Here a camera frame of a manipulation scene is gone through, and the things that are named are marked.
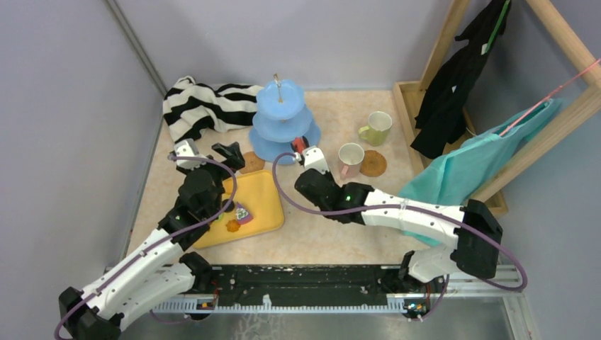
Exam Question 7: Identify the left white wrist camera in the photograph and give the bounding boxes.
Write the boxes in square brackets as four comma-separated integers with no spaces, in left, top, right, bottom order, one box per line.
[174,138,201,170]

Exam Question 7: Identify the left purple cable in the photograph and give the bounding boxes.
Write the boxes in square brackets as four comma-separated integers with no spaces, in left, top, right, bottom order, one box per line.
[53,154,239,340]

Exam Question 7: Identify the purple triangular cake slice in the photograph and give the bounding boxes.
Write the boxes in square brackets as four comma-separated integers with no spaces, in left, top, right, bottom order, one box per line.
[235,202,254,225]

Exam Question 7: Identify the right woven round coaster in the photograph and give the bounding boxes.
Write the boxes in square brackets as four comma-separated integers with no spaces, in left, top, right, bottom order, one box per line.
[360,150,388,177]

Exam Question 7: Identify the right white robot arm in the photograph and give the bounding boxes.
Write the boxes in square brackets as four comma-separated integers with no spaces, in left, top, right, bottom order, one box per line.
[291,137,502,292]

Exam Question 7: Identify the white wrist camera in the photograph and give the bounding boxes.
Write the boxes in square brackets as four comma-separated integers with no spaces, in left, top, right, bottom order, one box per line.
[174,138,201,170]
[302,146,330,174]

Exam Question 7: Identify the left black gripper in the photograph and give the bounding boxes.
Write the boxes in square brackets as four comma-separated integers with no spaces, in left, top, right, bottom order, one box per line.
[176,142,245,217]

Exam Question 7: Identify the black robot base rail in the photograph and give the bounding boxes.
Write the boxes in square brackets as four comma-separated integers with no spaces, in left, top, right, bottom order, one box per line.
[167,263,446,321]

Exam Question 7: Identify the yellow plastic tray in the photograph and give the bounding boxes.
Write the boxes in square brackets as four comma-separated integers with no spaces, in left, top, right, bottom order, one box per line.
[193,170,284,249]

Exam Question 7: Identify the left woven round coaster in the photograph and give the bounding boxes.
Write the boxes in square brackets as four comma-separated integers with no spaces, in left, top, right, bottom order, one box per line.
[240,152,265,174]

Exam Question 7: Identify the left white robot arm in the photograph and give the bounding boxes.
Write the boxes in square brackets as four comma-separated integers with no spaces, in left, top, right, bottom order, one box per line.
[54,139,245,339]

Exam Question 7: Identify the black macaron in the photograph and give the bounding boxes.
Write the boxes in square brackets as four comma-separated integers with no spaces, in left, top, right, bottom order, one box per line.
[222,200,235,213]

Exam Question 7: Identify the wooden clothes rack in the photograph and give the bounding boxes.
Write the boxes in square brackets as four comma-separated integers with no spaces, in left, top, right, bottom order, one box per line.
[392,0,600,217]

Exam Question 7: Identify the orange flower cookie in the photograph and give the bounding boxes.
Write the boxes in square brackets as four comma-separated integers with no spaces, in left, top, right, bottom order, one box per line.
[225,220,241,232]

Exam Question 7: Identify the teal hanging shirt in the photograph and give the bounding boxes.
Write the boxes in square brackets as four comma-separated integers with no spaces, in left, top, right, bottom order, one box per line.
[397,98,563,247]

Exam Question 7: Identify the purple cable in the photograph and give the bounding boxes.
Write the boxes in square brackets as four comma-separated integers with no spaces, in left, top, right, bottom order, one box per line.
[271,152,529,322]
[53,154,239,340]

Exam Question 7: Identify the woven round coaster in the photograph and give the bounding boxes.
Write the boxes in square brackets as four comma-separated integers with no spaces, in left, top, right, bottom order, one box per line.
[360,150,388,177]
[240,152,265,174]

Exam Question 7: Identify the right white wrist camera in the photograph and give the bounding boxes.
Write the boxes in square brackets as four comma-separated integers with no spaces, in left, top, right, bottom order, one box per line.
[302,146,330,174]

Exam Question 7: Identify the green mug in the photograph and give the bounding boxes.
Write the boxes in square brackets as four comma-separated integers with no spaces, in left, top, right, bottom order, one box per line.
[358,111,393,147]

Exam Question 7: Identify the pink mug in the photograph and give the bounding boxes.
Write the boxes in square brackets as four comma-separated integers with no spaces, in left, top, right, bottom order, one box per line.
[338,143,365,180]

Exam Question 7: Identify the black white striped cloth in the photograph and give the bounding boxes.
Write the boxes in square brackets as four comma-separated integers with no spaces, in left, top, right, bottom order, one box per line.
[162,76,263,143]

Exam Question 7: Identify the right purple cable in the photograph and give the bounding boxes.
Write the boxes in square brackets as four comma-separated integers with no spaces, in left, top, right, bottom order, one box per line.
[271,152,529,322]

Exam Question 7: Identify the pink clothes hanger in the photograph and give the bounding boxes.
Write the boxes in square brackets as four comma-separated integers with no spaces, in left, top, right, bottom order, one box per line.
[498,59,600,137]

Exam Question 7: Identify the blue three-tier cake stand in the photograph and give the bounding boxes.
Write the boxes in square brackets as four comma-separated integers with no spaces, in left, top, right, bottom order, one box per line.
[249,75,321,162]

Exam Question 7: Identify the black hanging garment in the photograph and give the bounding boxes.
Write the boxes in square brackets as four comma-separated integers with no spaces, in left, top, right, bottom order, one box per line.
[411,1,512,159]

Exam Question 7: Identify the red striped cake slice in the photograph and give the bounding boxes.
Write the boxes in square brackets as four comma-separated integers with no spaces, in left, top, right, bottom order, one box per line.
[291,137,304,154]

